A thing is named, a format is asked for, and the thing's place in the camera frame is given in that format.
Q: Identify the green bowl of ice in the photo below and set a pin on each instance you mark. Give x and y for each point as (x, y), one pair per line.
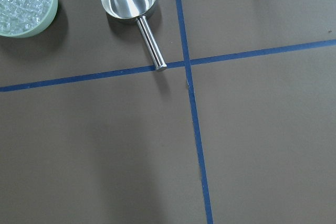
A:
(26, 18)

